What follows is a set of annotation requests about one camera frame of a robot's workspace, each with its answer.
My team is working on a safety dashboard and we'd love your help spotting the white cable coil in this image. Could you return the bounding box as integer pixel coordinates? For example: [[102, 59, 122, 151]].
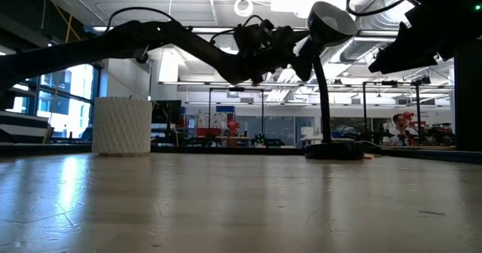
[[233, 0, 255, 18]]

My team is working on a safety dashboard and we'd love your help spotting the black upright panel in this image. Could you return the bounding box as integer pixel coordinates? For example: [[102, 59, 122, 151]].
[[453, 38, 482, 152]]

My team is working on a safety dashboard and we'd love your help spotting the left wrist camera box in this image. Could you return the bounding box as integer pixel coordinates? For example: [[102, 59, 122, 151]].
[[258, 18, 276, 35]]

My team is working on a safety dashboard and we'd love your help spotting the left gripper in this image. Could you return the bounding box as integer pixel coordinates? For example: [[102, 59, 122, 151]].
[[240, 25, 317, 86]]

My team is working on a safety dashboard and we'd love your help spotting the large window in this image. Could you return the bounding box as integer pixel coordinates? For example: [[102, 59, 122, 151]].
[[0, 62, 101, 141]]

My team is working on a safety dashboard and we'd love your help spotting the black monitor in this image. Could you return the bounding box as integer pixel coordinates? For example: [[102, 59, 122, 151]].
[[151, 99, 183, 125]]

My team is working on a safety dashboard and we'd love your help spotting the white lattice pen cup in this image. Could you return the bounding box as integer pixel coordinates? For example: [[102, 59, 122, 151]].
[[91, 96, 154, 157]]

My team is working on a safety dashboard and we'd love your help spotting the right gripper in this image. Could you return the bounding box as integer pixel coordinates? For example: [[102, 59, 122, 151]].
[[368, 4, 482, 75]]

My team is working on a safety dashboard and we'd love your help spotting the black tubular rig frame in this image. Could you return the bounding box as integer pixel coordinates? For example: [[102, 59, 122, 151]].
[[362, 75, 432, 133], [208, 86, 265, 145]]

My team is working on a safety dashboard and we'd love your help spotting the silver ventilation duct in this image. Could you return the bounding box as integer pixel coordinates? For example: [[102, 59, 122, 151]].
[[349, 0, 415, 30]]

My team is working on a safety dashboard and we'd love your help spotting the black desk lamp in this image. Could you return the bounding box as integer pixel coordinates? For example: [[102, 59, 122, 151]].
[[304, 1, 365, 161]]

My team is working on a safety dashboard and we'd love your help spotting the person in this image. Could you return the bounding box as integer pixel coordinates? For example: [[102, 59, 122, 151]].
[[381, 113, 419, 147]]

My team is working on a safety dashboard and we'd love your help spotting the yellow cable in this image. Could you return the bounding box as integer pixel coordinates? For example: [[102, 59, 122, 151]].
[[39, 0, 105, 145]]

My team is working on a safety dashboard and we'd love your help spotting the black and white shelf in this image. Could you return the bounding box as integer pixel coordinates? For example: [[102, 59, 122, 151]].
[[0, 83, 53, 145]]

